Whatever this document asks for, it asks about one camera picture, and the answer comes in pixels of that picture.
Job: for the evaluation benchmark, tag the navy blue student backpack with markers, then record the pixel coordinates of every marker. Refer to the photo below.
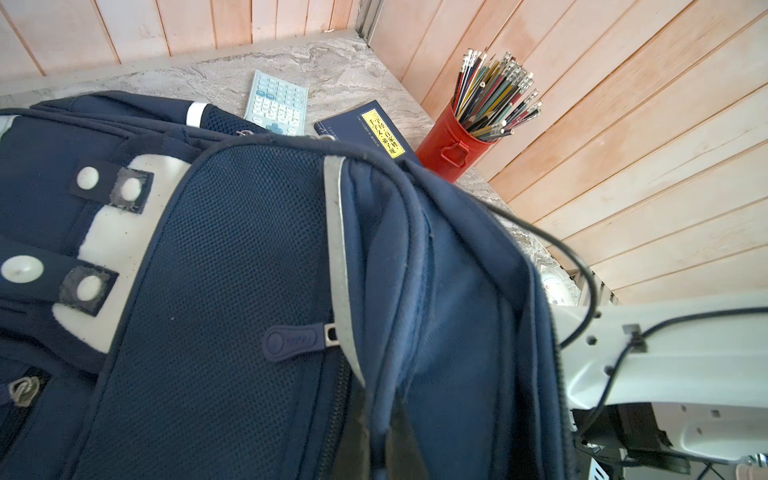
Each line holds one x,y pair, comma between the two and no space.
185,295

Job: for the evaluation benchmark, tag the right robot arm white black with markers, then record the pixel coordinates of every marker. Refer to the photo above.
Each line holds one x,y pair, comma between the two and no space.
657,384

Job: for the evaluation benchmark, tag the red pen holder cup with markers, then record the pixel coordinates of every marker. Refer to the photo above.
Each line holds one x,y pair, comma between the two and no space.
449,150

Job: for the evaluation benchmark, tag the blue book yellow label back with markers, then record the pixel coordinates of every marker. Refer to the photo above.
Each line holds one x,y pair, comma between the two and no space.
368,125

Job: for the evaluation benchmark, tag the light green calculator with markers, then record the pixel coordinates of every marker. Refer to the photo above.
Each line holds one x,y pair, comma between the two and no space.
277,105

